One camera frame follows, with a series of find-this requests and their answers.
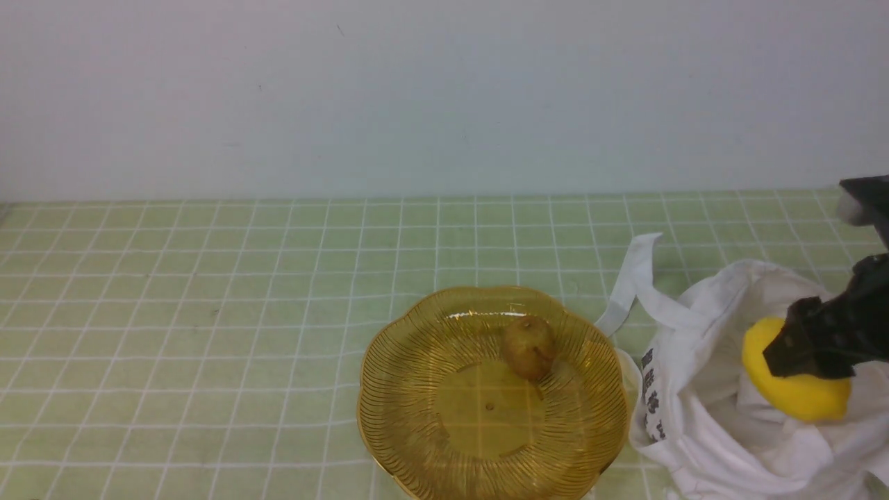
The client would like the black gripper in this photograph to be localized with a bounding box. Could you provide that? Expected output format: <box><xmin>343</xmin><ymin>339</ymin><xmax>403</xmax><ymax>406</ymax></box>
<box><xmin>763</xmin><ymin>175</ymin><xmax>888</xmax><ymax>379</ymax></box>

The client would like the yellow lemon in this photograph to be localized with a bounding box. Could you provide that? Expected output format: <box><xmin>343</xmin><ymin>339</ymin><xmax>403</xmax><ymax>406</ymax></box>
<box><xmin>742</xmin><ymin>317</ymin><xmax>853</xmax><ymax>423</ymax></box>

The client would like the white cloth bag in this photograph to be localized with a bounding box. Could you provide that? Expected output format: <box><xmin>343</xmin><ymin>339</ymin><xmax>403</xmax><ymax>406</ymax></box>
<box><xmin>596</xmin><ymin>233</ymin><xmax>887</xmax><ymax>499</ymax></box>

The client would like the amber plastic fruit plate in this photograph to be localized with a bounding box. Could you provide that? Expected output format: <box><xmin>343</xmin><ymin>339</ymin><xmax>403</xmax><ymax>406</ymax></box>
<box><xmin>358</xmin><ymin>287</ymin><xmax>632</xmax><ymax>499</ymax></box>

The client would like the green checkered tablecloth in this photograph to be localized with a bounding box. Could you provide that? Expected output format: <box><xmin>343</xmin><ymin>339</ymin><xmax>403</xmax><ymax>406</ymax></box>
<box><xmin>1</xmin><ymin>189</ymin><xmax>883</xmax><ymax>499</ymax></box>

